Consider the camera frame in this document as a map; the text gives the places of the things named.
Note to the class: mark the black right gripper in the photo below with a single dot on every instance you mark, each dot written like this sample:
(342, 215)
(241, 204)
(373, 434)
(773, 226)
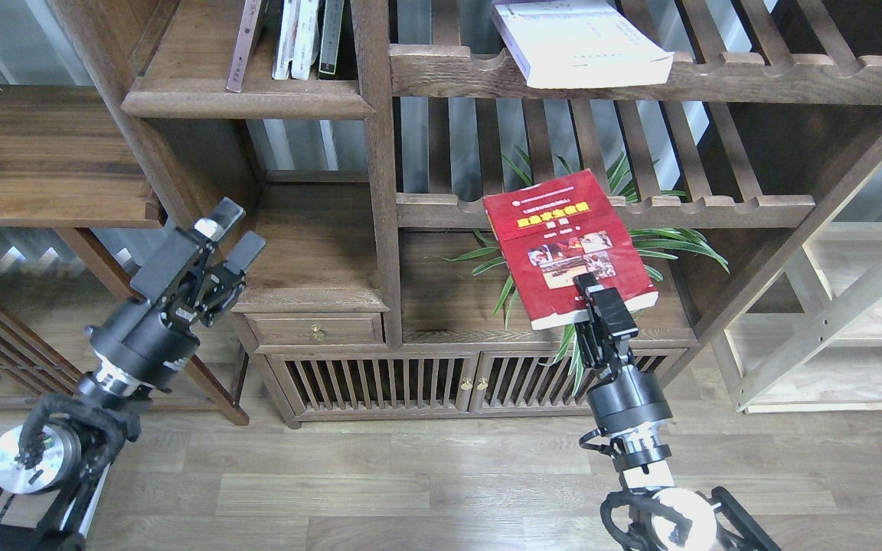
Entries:
(625, 399)

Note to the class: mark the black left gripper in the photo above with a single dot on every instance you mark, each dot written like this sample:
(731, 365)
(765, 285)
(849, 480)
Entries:
(145, 343)

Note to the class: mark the red book with photos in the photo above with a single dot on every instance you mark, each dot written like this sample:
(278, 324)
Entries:
(551, 233)

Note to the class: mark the maroon book with white characters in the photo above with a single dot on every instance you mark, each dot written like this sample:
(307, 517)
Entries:
(247, 35)

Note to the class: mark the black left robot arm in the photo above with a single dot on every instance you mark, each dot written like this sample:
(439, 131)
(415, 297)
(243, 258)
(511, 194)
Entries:
(52, 466)

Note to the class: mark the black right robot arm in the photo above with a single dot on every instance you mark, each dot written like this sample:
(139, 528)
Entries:
(649, 512)

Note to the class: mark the light wooden shelf unit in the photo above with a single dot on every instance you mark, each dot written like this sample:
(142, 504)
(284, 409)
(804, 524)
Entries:
(824, 353)

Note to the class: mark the green spider plant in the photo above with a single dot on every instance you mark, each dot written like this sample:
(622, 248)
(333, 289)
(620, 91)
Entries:
(654, 243)

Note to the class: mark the brass drawer knob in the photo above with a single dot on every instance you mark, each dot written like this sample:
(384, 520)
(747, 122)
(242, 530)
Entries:
(318, 333)

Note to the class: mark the dark wooden bookshelf cabinet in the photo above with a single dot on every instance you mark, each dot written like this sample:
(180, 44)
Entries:
(359, 186)

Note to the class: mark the white upright book left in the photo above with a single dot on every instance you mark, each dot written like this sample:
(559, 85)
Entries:
(289, 13)

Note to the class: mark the white upright book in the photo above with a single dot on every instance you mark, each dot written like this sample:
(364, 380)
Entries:
(305, 45)
(289, 13)

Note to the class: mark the white upright book middle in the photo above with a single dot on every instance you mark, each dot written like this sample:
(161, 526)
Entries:
(305, 45)

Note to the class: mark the white book lying flat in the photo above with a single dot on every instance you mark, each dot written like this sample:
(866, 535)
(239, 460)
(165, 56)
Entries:
(578, 45)

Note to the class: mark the dark green upright book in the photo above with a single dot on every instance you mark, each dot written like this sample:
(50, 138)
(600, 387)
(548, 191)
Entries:
(329, 47)

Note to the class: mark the white metal base bar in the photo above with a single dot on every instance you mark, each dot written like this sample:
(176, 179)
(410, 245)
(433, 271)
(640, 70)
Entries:
(76, 503)

